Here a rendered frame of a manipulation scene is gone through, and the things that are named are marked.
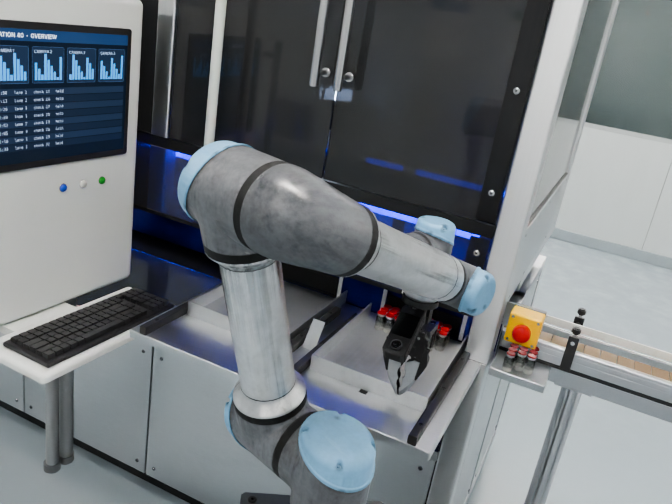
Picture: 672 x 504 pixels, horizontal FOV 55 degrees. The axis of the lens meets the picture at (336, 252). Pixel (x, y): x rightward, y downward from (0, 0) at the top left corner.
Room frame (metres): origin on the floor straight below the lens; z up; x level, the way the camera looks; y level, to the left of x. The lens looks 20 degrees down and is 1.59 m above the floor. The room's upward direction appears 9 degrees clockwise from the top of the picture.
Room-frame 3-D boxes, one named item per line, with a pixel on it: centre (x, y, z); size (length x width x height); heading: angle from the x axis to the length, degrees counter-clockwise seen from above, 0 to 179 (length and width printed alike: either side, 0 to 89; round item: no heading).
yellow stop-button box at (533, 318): (1.35, -0.45, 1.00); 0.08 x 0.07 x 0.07; 158
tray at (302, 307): (1.46, 0.14, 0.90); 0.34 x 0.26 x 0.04; 158
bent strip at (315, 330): (1.26, 0.04, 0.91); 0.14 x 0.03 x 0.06; 158
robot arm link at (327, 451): (0.80, -0.04, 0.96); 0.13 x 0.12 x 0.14; 49
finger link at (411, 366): (1.14, -0.19, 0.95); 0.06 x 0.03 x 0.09; 158
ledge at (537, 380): (1.38, -0.48, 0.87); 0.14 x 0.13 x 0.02; 158
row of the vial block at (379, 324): (1.42, -0.21, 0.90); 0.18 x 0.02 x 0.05; 68
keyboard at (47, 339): (1.37, 0.54, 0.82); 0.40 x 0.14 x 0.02; 156
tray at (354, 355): (1.31, -0.17, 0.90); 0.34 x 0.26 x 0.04; 159
